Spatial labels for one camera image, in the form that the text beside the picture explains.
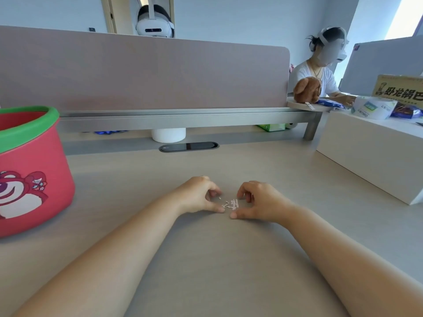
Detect person's left forearm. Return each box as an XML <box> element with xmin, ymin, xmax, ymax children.
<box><xmin>13</xmin><ymin>194</ymin><xmax>186</xmax><ymax>317</ymax></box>

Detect white paper shreds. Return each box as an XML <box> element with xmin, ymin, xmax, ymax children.
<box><xmin>218</xmin><ymin>196</ymin><xmax>239</xmax><ymax>210</ymax></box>

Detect grey metal desk shelf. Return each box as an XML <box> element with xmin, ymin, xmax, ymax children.
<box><xmin>58</xmin><ymin>97</ymin><xmax>334</xmax><ymax>141</ymax></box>

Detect tan snack bag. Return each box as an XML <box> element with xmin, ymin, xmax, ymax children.
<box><xmin>372</xmin><ymin>74</ymin><xmax>423</xmax><ymax>109</ymax></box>

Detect white box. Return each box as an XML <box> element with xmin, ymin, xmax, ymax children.
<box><xmin>316</xmin><ymin>108</ymin><xmax>423</xmax><ymax>206</ymax></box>

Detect person's right forearm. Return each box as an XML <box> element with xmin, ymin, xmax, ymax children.
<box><xmin>282</xmin><ymin>206</ymin><xmax>423</xmax><ymax>317</ymax></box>

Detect wooden door frame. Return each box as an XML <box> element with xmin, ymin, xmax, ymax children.
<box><xmin>100</xmin><ymin>0</ymin><xmax>176</xmax><ymax>35</ymax></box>

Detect grey desk partition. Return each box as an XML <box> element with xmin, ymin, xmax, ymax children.
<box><xmin>338</xmin><ymin>35</ymin><xmax>423</xmax><ymax>96</ymax></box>

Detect person's right hand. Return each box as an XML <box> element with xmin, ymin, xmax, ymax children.
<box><xmin>230</xmin><ymin>180</ymin><xmax>295</xmax><ymax>225</ymax></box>

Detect black cable grommet cover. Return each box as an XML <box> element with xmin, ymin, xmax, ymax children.
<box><xmin>158</xmin><ymin>141</ymin><xmax>219</xmax><ymax>153</ymax></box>

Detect white headset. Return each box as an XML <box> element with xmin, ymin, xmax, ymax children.
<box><xmin>135</xmin><ymin>0</ymin><xmax>175</xmax><ymax>38</ymax></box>
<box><xmin>317</xmin><ymin>26</ymin><xmax>349</xmax><ymax>62</ymax></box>

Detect green tissue box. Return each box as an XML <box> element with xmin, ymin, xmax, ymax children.
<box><xmin>257</xmin><ymin>123</ymin><xmax>286</xmax><ymax>133</ymax></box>

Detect brown teddy bear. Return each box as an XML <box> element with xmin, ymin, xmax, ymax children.
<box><xmin>293</xmin><ymin>76</ymin><xmax>323</xmax><ymax>104</ymax></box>

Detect pink desk partition panel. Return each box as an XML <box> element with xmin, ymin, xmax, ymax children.
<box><xmin>0</xmin><ymin>25</ymin><xmax>291</xmax><ymax>112</ymax></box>

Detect large glass window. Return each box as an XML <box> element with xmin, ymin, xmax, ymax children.
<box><xmin>385</xmin><ymin>0</ymin><xmax>423</xmax><ymax>40</ymax></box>

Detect person's left hand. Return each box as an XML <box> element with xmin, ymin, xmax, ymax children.
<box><xmin>175</xmin><ymin>176</ymin><xmax>226</xmax><ymax>215</ymax></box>

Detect white round stand base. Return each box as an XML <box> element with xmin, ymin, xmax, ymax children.
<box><xmin>151</xmin><ymin>128</ymin><xmax>187</xmax><ymax>144</ymax></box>

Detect dark blue snack packet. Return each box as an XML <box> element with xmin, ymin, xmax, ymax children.
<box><xmin>391</xmin><ymin>103</ymin><xmax>423</xmax><ymax>119</ymax></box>

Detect white tissue pack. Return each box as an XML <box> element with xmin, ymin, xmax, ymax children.
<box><xmin>351</xmin><ymin>95</ymin><xmax>398</xmax><ymax>120</ymax></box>

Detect red bin with green rim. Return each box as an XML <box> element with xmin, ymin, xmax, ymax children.
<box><xmin>0</xmin><ymin>106</ymin><xmax>76</xmax><ymax>238</ymax></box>

